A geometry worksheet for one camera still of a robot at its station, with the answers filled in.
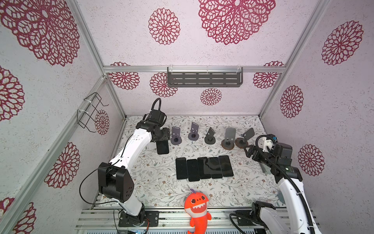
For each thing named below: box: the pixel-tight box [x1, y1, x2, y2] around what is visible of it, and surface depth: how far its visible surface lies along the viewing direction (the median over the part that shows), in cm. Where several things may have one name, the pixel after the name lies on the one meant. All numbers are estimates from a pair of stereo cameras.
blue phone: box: [218, 155, 234, 177], surface depth 93 cm
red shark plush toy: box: [184, 189, 212, 234], surface depth 71 cm
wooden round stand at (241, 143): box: [234, 127, 255, 149], surface depth 102 cm
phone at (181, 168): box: [175, 157, 188, 180], surface depth 94 cm
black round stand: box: [204, 127, 216, 145], surface depth 105 cm
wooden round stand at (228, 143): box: [221, 127, 237, 151], surface depth 99 cm
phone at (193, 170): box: [186, 158, 200, 182], surface depth 92 cm
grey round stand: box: [170, 126, 183, 146], surface depth 105 cm
